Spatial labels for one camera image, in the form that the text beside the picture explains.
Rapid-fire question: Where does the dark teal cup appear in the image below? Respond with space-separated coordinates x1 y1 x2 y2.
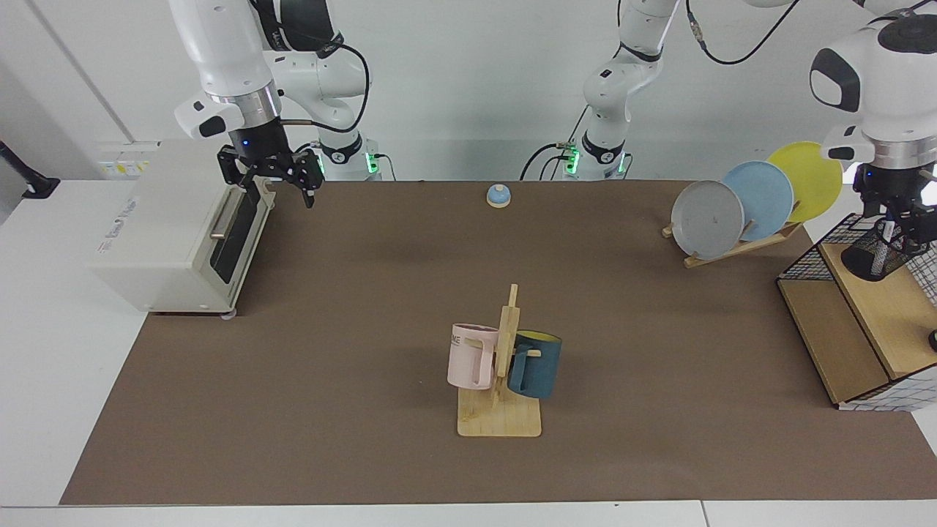
507 331 563 400

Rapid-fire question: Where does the pale toaster oven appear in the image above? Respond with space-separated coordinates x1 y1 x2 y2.
92 139 277 319

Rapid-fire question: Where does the yellow plate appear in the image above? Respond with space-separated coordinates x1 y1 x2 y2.
767 141 844 224

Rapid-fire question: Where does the brown table cloth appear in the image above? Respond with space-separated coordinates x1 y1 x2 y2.
60 181 937 506

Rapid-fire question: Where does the light blue plate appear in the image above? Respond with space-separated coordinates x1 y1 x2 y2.
721 161 795 242

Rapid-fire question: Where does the white labelled socket box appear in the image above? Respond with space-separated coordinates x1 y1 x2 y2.
99 141 160 180

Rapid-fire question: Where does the wooden plate rack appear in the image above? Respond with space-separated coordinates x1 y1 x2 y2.
662 220 805 269

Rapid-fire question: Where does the grey plate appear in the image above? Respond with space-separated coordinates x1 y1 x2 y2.
671 180 745 261

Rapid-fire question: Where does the wooden cup stand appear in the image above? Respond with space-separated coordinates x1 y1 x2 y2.
458 284 542 438

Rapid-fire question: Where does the black mesh pen holder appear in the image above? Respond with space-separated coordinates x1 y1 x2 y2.
840 220 932 283

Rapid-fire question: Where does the wire basket with wooden floor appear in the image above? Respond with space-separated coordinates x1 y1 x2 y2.
776 212 937 412

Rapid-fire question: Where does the black arm base cable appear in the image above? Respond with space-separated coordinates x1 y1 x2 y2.
520 106 592 182

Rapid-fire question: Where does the pink cup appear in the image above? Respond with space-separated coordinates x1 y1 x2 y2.
447 323 500 391

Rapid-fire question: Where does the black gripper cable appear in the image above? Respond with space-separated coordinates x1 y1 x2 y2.
280 40 370 135
684 0 937 67

